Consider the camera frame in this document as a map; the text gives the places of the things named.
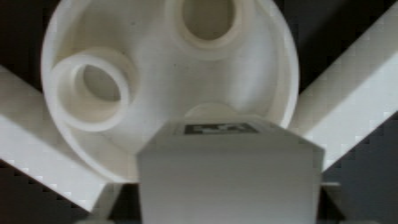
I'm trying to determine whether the white stool leg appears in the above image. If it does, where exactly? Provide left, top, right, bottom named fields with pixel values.
left=136, top=118, right=323, bottom=224

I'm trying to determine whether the white right fence bar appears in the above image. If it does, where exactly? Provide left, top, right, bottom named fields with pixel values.
left=289, top=2, right=398, bottom=170

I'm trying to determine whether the white fence bar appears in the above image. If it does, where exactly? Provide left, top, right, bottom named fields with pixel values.
left=0, top=65, right=110, bottom=212
left=289, top=2, right=398, bottom=170

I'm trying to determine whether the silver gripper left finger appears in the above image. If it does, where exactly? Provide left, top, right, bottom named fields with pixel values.
left=72, top=183, right=140, bottom=224

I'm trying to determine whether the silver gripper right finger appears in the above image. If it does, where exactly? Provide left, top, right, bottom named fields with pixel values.
left=317, top=182, right=348, bottom=224

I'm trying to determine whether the white front fence bar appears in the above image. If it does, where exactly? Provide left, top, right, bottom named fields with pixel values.
left=0, top=65, right=110, bottom=212

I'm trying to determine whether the white round stool seat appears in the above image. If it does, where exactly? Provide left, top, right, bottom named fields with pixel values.
left=40, top=0, right=298, bottom=182

